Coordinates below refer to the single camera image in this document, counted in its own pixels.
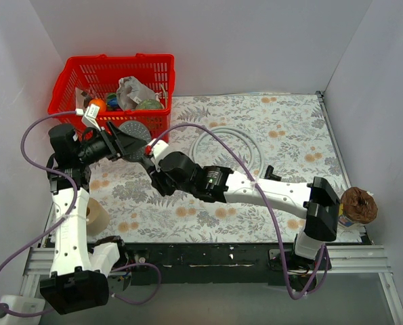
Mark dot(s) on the white box device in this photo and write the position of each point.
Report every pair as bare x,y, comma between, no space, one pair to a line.
20,304

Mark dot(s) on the black pipe fitting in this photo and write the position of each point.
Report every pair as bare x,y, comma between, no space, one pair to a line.
270,175

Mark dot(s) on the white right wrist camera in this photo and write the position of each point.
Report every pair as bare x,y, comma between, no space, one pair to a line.
156,150

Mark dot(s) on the green round fruit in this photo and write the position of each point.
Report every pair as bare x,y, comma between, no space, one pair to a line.
150,104

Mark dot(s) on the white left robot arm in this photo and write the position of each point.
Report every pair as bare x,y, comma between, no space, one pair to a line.
78,278

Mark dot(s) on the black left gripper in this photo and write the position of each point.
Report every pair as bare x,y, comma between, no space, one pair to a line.
112,142

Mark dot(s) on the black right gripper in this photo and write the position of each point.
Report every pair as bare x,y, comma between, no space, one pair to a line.
157,179

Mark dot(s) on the floral table mat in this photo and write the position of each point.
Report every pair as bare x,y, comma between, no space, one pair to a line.
288,132

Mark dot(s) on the brown tape roll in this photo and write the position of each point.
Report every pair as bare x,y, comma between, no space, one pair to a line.
98,218

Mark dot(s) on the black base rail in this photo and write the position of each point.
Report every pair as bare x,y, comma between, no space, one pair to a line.
237,263

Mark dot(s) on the grey shower head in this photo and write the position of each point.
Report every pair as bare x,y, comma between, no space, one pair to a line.
140,131

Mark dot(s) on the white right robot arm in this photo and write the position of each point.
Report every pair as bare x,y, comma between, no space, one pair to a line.
315,202

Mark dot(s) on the red plastic basket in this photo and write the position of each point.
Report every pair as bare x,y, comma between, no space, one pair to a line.
99,76

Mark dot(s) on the orange fruit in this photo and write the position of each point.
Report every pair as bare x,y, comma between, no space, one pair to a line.
101,104

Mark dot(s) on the crumpled grey paper bag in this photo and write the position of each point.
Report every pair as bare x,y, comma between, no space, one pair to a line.
132,92

